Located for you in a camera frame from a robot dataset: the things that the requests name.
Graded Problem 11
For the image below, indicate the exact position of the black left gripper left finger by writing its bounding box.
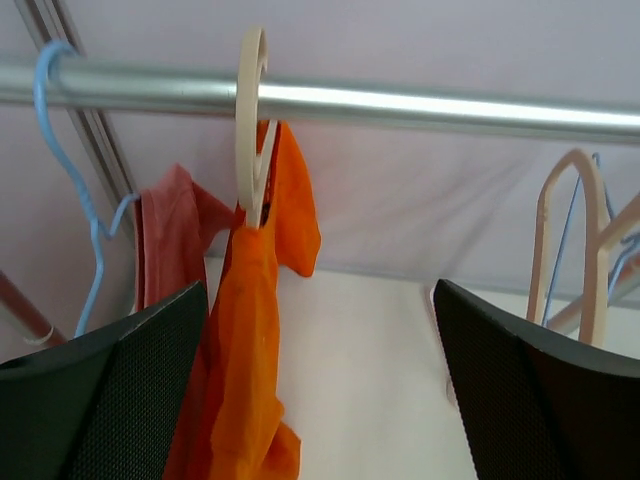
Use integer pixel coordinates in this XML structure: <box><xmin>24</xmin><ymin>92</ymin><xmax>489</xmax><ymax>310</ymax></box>
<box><xmin>1</xmin><ymin>282</ymin><xmax>207</xmax><ymax>479</ymax></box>

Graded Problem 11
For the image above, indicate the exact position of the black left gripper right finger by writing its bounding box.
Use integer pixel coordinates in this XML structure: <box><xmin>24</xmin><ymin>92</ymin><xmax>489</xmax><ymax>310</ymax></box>
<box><xmin>433</xmin><ymin>280</ymin><xmax>639</xmax><ymax>479</ymax></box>

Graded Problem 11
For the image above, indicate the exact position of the beige wooden hanger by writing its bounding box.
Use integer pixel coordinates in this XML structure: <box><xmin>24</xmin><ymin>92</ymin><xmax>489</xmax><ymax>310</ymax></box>
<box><xmin>526</xmin><ymin>149</ymin><xmax>639</xmax><ymax>347</ymax></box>
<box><xmin>235</xmin><ymin>27</ymin><xmax>279</xmax><ymax>229</ymax></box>

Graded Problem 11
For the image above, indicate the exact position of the orange t shirt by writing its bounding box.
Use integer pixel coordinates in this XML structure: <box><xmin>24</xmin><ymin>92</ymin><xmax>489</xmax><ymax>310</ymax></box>
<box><xmin>164</xmin><ymin>124</ymin><xmax>321</xmax><ymax>479</ymax></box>

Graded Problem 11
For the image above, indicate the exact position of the light blue wire hanger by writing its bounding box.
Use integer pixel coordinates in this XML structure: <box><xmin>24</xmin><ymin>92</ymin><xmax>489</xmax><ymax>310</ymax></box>
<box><xmin>527</xmin><ymin>149</ymin><xmax>639</xmax><ymax>342</ymax></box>
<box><xmin>32</xmin><ymin>40</ymin><xmax>139</xmax><ymax>338</ymax></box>

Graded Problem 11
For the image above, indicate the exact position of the pink t shirt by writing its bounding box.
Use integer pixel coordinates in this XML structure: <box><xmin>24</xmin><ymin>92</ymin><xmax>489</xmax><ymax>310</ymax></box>
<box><xmin>134</xmin><ymin>164</ymin><xmax>234</xmax><ymax>311</ymax></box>

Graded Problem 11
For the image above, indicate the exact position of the metal clothes rack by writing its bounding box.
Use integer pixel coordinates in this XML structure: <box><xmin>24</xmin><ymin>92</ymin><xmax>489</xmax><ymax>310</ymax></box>
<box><xmin>0</xmin><ymin>54</ymin><xmax>640</xmax><ymax>346</ymax></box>

